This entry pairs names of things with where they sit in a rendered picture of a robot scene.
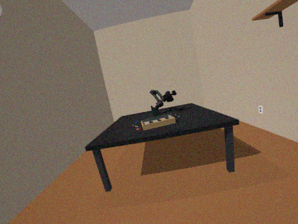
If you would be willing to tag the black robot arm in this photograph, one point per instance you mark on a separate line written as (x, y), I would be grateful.
(159, 102)

